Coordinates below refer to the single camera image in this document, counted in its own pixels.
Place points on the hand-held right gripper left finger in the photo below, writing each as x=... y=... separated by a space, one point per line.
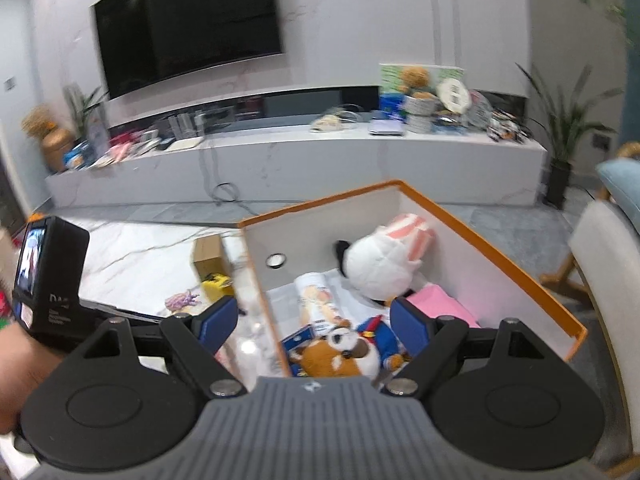
x=217 y=322

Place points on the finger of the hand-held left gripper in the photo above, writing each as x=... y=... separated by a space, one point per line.
x=130 y=314

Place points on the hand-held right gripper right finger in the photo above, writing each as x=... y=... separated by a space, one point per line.
x=411 y=322

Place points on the pink foam pad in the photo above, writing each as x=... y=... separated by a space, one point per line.
x=445 y=305

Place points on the black and white cow plush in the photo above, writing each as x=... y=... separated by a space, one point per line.
x=380 y=265

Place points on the brown plush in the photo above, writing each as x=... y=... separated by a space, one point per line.
x=345 y=355

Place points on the small blue packet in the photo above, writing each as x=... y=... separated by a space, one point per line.
x=296 y=342

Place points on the white peach printed cup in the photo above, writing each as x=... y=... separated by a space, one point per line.
x=317 y=300

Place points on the orange cardboard box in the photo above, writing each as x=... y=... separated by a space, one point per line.
x=500 y=270

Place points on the person's left hand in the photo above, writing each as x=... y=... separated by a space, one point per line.
x=22 y=380

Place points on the yellow toy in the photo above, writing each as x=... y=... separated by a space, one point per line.
x=217 y=285

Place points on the pink crocheted toy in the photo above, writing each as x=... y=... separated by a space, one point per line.
x=182 y=301

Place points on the small brown cardboard box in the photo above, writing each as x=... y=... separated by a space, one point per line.
x=210 y=255

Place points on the white marble tv cabinet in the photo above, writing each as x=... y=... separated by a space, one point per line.
x=300 y=165

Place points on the white router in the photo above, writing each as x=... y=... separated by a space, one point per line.
x=185 y=135

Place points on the white flat device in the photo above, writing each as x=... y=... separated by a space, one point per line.
x=386 y=127

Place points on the wooden chair with white cushion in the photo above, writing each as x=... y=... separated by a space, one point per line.
x=610 y=280

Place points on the checkered toy car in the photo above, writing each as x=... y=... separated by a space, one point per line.
x=507 y=129

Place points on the patterned round hand fan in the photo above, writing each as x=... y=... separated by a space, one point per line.
x=479 y=105

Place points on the white round hand fan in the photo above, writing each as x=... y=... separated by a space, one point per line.
x=452 y=95

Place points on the tall potted plant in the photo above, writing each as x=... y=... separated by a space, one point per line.
x=560 y=135

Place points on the brown teddy bear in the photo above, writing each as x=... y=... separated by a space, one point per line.
x=415 y=79

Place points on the painted canvas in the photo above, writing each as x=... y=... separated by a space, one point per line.
x=390 y=77

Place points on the light blue pillow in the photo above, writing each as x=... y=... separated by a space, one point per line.
x=620 y=177

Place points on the black television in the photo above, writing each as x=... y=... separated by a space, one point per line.
x=190 y=25

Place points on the leafy plant by frame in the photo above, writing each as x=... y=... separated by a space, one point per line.
x=85 y=110

